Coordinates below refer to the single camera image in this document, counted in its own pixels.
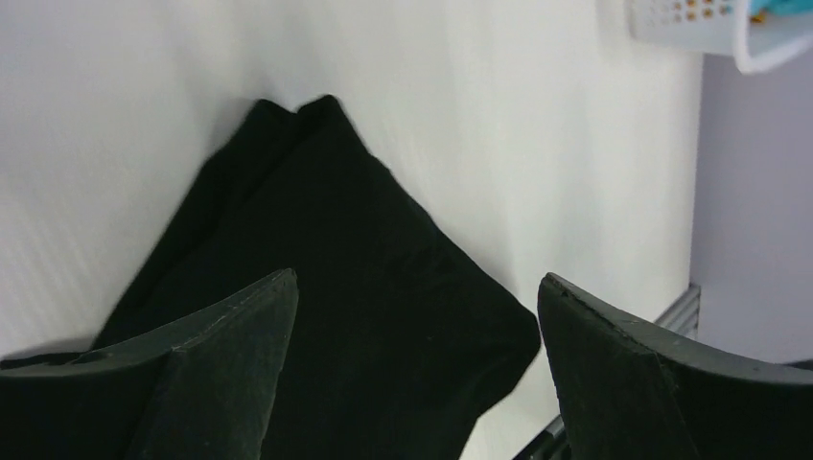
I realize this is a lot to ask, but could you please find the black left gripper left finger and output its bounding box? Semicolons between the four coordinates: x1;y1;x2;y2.
1;269;298;459

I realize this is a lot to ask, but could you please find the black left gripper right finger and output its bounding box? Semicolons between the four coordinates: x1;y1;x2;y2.
538;273;812;459

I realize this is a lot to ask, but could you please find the black t shirt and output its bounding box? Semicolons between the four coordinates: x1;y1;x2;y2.
0;94;543;460

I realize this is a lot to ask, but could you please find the white plastic laundry basket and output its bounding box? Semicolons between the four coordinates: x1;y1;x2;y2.
628;0;812;75

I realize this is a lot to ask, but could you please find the light blue t shirt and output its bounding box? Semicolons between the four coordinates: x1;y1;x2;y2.
745;0;812;18

